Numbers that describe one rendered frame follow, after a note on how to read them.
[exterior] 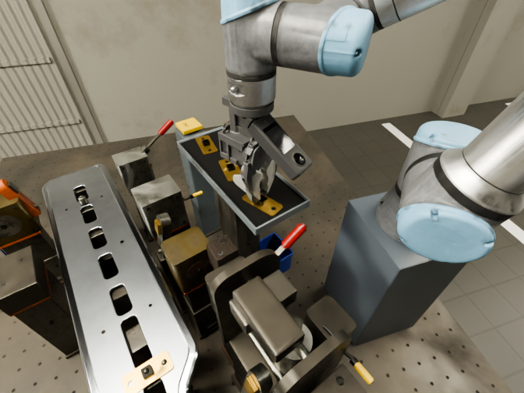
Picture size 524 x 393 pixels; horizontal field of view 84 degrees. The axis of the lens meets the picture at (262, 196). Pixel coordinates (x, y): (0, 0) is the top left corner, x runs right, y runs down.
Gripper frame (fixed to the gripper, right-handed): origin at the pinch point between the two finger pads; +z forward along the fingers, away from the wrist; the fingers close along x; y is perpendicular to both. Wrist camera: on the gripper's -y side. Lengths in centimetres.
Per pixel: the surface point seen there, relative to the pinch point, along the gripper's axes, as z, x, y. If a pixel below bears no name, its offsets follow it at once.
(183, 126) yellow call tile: 1.8, -9.6, 36.8
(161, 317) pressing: 17.7, 26.2, 5.0
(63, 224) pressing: 18, 27, 46
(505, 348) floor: 118, -88, -89
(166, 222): 7.8, 13.6, 16.2
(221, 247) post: 7.7, 10.6, 1.9
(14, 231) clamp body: 20, 37, 56
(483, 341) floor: 118, -85, -80
